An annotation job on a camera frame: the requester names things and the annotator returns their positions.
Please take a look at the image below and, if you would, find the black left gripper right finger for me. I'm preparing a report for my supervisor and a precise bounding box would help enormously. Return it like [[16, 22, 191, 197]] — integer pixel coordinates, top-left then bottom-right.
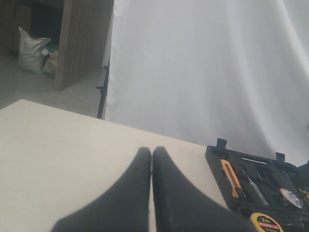
[[152, 146, 256, 232]]

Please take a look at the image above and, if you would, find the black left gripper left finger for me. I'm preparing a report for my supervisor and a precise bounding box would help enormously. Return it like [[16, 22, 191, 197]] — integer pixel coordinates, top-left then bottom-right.
[[52, 147, 151, 232]]

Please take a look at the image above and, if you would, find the black electrical tape roll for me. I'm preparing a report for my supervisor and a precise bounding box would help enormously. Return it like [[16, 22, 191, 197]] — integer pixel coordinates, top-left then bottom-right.
[[280, 188, 303, 209]]

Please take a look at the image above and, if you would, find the black plastic tool case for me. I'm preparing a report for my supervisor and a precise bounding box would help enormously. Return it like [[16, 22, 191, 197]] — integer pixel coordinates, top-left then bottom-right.
[[205, 138, 309, 232]]

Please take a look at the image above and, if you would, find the orange utility knife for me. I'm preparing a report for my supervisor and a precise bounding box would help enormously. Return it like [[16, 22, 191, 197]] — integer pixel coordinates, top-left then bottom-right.
[[220, 159, 245, 199]]

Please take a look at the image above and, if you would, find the yellow tape measure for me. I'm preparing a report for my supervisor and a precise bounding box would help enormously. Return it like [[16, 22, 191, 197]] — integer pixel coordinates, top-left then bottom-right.
[[250, 213, 284, 232]]

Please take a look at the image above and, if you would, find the black backdrop stand pole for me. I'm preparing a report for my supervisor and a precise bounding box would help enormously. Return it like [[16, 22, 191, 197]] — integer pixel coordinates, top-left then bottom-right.
[[96, 61, 110, 119]]

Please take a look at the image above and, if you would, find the white backdrop curtain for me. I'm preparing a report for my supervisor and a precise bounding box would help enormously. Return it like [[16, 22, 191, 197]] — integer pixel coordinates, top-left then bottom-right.
[[105, 0, 309, 165]]

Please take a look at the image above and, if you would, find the green white bag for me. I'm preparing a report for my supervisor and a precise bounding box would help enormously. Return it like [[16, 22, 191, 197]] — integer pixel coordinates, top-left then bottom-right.
[[42, 44, 59, 77]]

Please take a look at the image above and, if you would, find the wooden slatted partition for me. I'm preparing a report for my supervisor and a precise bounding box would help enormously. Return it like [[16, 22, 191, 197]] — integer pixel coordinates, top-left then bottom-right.
[[55, 0, 114, 91]]

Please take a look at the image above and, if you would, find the grey woven sack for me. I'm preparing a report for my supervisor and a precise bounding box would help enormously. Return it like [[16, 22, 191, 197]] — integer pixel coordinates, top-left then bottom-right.
[[17, 27, 51, 73]]

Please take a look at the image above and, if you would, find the clear handle tester screwdriver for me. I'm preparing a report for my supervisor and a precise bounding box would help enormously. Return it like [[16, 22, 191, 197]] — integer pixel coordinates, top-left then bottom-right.
[[243, 171, 270, 206]]

